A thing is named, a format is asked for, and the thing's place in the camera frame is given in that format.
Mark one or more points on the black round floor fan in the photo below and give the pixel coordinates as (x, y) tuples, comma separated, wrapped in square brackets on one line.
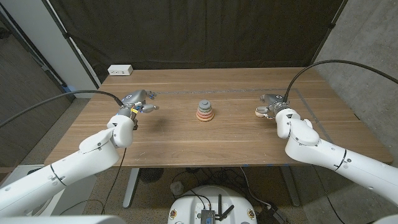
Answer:
[(150, 174)]

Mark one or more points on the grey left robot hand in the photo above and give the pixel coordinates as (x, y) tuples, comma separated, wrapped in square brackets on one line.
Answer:
[(135, 99)]

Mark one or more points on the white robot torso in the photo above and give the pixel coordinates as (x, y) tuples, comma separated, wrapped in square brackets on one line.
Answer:
[(62, 220)]

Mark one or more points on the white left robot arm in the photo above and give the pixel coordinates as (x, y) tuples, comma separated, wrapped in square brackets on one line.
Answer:
[(87, 155)]

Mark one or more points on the grey round floor object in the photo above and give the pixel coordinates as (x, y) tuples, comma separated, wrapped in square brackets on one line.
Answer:
[(177, 188)]

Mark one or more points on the black backdrop stand pole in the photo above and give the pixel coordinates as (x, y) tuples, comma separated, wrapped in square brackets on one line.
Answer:
[(71, 46), (329, 28)]

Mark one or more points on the white power outlet box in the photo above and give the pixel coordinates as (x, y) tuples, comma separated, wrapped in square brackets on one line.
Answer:
[(120, 70)]

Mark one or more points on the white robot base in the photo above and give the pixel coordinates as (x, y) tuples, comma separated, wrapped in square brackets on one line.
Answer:
[(186, 205)]

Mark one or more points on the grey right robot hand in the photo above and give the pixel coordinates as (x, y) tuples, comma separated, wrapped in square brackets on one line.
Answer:
[(273, 101)]

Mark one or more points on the white table leg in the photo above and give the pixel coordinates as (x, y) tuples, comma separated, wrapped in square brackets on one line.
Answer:
[(130, 189)]

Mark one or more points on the grey table leg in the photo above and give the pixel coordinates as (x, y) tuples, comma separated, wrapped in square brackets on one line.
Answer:
[(290, 189)]

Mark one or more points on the black backdrop cloth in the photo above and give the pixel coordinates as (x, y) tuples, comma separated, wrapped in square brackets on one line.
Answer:
[(199, 31)]

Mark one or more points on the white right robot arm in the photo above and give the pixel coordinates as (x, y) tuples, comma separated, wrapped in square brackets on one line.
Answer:
[(326, 149)]

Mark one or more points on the grey router with antennas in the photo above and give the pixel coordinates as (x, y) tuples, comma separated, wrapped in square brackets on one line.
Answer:
[(207, 215)]

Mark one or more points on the black floor power strip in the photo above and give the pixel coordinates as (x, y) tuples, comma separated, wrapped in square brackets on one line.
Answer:
[(267, 214)]

